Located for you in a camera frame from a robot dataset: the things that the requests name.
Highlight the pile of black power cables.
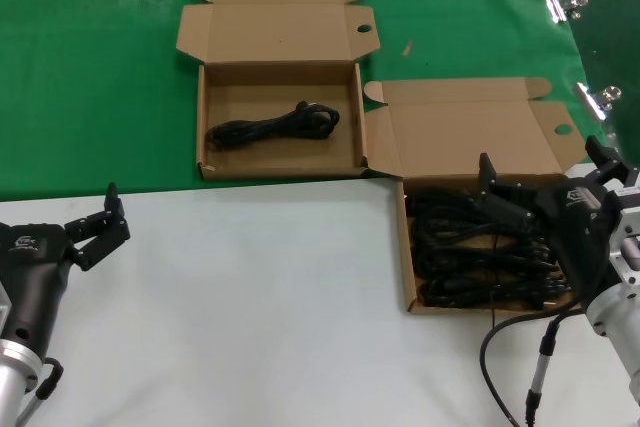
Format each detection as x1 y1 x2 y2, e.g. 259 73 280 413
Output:
407 186 577 309

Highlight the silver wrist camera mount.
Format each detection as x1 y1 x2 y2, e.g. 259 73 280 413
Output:
607 166 640 289
0 282 15 328

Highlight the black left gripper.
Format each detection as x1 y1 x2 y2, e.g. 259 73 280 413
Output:
0 182 132 356

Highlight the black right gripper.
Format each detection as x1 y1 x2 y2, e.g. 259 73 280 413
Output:
474 134 639 309

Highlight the green table cloth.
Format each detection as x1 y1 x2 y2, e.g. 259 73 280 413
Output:
0 0 624 203

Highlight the brown cardboard box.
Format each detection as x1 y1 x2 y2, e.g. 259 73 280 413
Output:
363 76 592 317
175 0 382 182

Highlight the silver metal binder clip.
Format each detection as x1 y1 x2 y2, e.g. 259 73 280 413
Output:
543 0 590 24
573 81 624 122

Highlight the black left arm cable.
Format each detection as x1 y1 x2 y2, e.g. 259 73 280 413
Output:
18 355 65 423

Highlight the black power cable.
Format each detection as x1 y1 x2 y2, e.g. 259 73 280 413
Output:
205 100 342 151

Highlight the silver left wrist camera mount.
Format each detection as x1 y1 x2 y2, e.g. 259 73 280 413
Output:
0 282 15 328

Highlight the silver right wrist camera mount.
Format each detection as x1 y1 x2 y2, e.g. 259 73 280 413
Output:
607 166 640 289

